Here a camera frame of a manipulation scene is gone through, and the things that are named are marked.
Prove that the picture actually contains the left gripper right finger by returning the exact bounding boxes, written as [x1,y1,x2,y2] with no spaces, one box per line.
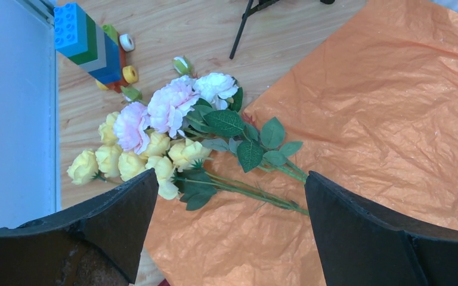
[305,172,458,285]

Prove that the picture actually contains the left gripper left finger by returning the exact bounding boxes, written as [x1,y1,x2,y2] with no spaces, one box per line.
[0,170,158,285]

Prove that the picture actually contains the dark red ribbon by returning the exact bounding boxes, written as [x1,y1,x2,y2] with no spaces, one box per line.
[158,279,171,286]

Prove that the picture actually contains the yellow rose flower stem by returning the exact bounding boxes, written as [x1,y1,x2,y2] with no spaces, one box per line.
[67,110,306,214]

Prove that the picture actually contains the orange yellow wrapping paper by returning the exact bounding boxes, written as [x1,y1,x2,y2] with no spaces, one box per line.
[145,1,458,285]

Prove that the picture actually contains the pink white peony stem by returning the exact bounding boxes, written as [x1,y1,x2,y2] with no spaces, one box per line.
[107,57,307,181]

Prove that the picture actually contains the colourful toy block train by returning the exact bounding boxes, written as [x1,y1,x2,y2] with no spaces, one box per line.
[54,2,139,93]

